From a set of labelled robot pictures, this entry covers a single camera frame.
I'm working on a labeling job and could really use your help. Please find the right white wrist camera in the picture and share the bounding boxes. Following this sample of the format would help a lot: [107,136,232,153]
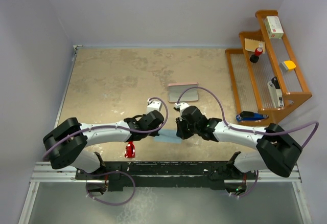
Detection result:
[174,102,190,121]

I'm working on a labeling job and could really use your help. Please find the blue small object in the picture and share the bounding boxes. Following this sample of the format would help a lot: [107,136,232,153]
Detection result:
[236,111,268,122]

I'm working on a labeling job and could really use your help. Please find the blue cleaning cloth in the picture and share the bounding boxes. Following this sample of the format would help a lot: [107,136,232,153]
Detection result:
[154,129,182,144]

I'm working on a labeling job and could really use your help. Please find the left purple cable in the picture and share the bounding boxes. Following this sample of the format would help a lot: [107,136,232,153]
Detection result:
[42,97,169,206]

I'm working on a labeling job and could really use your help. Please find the tan paper packet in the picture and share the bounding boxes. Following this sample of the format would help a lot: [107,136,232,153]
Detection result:
[244,38,265,54]

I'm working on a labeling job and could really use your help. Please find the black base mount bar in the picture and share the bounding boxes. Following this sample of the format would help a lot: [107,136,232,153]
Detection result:
[76,161,256,192]

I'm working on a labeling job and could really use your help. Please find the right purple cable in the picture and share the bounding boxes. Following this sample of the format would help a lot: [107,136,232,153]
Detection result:
[176,86,319,198]

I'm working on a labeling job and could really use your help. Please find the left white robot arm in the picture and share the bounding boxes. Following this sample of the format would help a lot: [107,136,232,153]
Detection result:
[43,110,164,179]

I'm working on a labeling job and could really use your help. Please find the pink glasses case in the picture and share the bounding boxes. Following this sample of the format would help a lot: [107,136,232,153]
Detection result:
[167,82,199,103]

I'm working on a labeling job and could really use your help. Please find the white black device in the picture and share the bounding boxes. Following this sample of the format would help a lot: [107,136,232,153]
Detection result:
[267,76,285,108]

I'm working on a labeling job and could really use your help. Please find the wooden tiered shelf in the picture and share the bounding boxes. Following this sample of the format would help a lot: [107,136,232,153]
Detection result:
[225,10,312,126]

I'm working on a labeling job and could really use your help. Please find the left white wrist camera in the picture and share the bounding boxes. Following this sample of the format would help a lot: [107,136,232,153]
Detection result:
[146,99,162,114]

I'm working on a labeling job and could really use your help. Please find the red black stamp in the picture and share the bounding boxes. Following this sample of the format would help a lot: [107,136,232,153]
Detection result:
[249,48,263,63]

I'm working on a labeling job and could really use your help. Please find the purple cable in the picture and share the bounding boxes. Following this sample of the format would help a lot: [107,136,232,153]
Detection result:
[42,97,169,206]
[176,86,319,198]

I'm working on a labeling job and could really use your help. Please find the yellow grey sponge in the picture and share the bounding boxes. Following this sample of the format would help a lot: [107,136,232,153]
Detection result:
[279,60,296,72]

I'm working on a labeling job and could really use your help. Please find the aluminium frame rail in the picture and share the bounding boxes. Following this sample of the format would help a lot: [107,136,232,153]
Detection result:
[19,161,312,223]

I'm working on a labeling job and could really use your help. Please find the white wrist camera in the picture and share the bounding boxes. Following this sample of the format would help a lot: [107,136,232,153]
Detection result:
[146,99,162,114]
[174,102,190,121]

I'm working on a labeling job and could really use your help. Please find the white red box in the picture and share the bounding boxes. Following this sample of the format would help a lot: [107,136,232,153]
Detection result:
[264,16,284,39]

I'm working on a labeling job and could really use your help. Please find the red sunglasses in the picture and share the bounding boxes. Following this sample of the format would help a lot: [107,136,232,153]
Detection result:
[124,141,135,159]

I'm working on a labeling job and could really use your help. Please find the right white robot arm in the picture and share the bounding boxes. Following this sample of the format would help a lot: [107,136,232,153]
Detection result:
[174,103,302,178]

